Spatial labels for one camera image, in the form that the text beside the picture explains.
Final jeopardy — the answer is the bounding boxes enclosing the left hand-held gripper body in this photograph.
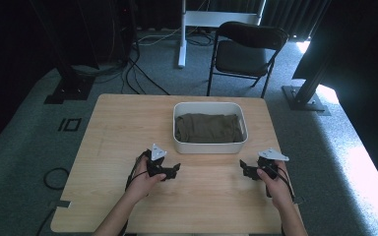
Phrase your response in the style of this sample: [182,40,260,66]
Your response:
[144,143,175,182]

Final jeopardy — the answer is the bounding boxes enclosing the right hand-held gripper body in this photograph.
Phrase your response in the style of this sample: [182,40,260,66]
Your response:
[246,147,290,181]

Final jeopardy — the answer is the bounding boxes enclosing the white plastic bin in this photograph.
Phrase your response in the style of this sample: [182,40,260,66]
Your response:
[172,101,249,155]

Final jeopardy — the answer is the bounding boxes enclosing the olive green pants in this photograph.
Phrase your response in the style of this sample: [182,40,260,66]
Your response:
[174,112,245,144]

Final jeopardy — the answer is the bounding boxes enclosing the person's left hand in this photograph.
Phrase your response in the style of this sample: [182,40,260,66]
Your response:
[124,155,167,205]

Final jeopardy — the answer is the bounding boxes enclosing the person's right hand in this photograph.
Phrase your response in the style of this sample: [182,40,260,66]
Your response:
[256,159,295,210]

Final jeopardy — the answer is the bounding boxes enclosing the black metal stand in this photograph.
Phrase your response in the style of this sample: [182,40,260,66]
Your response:
[282,0,332,117]
[29,0,96,105]

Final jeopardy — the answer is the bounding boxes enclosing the black folding chair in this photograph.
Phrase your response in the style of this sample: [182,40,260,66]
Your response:
[206,21,290,99]

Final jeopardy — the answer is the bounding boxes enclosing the dark curtain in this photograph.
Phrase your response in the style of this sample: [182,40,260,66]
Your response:
[261,0,330,42]

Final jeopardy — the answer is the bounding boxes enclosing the right hand-held gripper cable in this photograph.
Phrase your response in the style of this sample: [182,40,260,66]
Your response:
[267,163,306,205]

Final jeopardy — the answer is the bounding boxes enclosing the hand-held gripper cable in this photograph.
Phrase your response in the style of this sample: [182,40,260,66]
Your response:
[124,150,152,198]
[267,163,306,205]

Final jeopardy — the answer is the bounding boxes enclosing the left hand-held gripper cable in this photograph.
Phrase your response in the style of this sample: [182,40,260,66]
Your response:
[124,150,152,198]

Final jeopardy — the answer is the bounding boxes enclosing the black floor cables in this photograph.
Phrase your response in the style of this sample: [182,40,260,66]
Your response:
[120,48,171,96]

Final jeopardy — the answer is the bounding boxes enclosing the white floor cable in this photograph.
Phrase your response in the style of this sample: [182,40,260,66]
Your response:
[137,27,182,46]

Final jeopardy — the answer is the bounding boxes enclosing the white metal desk frame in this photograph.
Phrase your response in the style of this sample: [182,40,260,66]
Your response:
[177,0,268,69]

